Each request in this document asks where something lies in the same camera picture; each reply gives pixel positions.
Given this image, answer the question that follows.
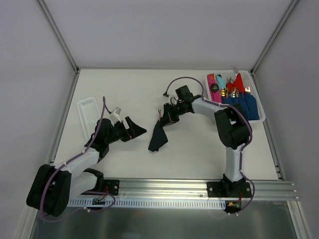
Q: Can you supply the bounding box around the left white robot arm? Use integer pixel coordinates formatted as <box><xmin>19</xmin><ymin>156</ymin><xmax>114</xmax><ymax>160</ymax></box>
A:
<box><xmin>26</xmin><ymin>117</ymin><xmax>147</xmax><ymax>217</ymax></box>

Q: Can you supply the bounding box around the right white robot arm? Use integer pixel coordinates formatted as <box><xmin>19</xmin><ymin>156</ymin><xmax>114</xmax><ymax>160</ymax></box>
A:
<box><xmin>159</xmin><ymin>85</ymin><xmax>252</xmax><ymax>197</ymax></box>

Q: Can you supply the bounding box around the cyan rolled napkin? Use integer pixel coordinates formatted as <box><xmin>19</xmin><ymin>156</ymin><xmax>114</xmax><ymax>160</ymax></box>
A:
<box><xmin>215</xmin><ymin>74</ymin><xmax>227</xmax><ymax>90</ymax></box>

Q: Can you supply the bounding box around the red rolled napkin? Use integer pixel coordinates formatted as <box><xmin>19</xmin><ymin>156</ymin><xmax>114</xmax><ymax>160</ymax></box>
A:
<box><xmin>226</xmin><ymin>73</ymin><xmax>245</xmax><ymax>94</ymax></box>

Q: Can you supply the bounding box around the small white utensil tray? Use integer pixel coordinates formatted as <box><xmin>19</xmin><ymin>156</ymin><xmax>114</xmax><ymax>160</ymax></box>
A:
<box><xmin>77</xmin><ymin>97</ymin><xmax>101</xmax><ymax>141</ymax></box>

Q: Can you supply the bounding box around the large white basket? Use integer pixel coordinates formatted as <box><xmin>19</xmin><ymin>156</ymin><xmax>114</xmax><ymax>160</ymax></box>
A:
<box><xmin>205</xmin><ymin>70</ymin><xmax>266</xmax><ymax>123</ymax></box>

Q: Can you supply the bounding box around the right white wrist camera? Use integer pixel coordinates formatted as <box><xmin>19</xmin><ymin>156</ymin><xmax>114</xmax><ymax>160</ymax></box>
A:
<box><xmin>163</xmin><ymin>92</ymin><xmax>178</xmax><ymax>105</ymax></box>

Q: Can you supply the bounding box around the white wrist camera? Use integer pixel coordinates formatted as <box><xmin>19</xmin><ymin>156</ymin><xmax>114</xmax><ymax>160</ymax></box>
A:
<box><xmin>110</xmin><ymin>107</ymin><xmax>121</xmax><ymax>124</ymax></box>
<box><xmin>163</xmin><ymin>92</ymin><xmax>178</xmax><ymax>105</ymax></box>

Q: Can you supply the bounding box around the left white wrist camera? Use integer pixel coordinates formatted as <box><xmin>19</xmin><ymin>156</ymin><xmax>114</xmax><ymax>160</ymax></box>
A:
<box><xmin>110</xmin><ymin>107</ymin><xmax>121</xmax><ymax>124</ymax></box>

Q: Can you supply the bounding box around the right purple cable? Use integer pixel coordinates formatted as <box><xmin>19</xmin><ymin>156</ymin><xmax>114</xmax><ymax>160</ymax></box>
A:
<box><xmin>163</xmin><ymin>76</ymin><xmax>255</xmax><ymax>217</ymax></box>

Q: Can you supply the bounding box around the purple cable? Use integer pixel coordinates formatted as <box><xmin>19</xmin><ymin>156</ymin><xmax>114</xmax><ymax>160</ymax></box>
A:
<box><xmin>163</xmin><ymin>76</ymin><xmax>255</xmax><ymax>217</ymax></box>
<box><xmin>39</xmin><ymin>96</ymin><xmax>117</xmax><ymax>222</ymax></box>

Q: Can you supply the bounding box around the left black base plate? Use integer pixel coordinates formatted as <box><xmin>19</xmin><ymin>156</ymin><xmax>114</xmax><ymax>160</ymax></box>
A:
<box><xmin>82</xmin><ymin>178</ymin><xmax>120</xmax><ymax>197</ymax></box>

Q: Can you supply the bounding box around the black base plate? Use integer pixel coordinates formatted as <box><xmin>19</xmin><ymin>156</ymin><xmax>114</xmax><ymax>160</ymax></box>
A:
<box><xmin>206</xmin><ymin>181</ymin><xmax>252</xmax><ymax>198</ymax></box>
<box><xmin>82</xmin><ymin>178</ymin><xmax>120</xmax><ymax>197</ymax></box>

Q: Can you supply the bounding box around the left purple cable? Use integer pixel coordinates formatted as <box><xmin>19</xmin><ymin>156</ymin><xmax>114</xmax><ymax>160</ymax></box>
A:
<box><xmin>39</xmin><ymin>96</ymin><xmax>117</xmax><ymax>222</ymax></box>

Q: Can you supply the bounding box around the white slotted cable duct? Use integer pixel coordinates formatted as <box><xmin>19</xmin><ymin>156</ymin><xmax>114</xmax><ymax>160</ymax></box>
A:
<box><xmin>68</xmin><ymin>197</ymin><xmax>226</xmax><ymax>210</ymax></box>

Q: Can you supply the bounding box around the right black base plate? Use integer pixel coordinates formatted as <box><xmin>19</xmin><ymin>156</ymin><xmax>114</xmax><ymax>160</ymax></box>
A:
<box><xmin>206</xmin><ymin>181</ymin><xmax>252</xmax><ymax>198</ymax></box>

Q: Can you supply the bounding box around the aluminium mounting rail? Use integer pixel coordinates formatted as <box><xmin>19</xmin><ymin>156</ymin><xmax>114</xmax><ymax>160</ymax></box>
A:
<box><xmin>29</xmin><ymin>176</ymin><xmax>299</xmax><ymax>201</ymax></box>

